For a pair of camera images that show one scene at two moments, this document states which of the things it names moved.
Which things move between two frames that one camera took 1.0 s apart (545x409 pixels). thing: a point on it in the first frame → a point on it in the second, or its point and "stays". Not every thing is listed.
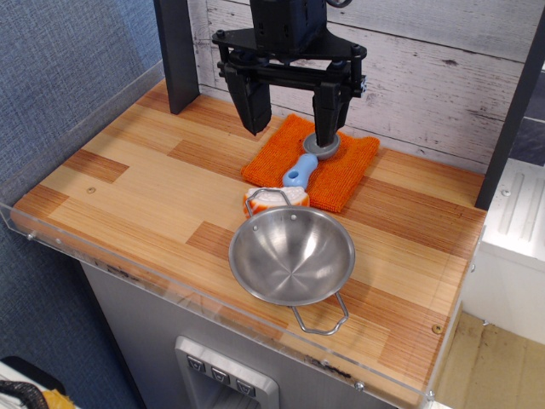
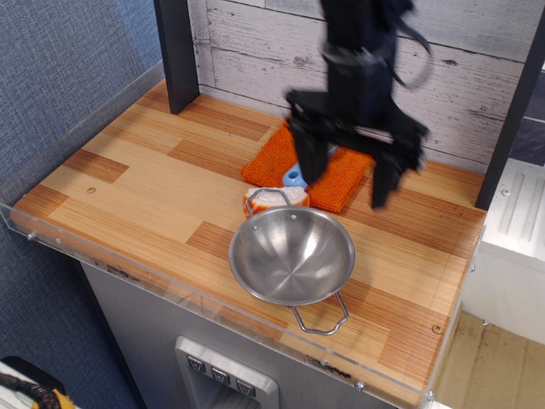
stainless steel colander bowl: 293,256 stays
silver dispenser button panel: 213,381 stays
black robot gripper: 289,39 → 359,98
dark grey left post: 174,23 stays
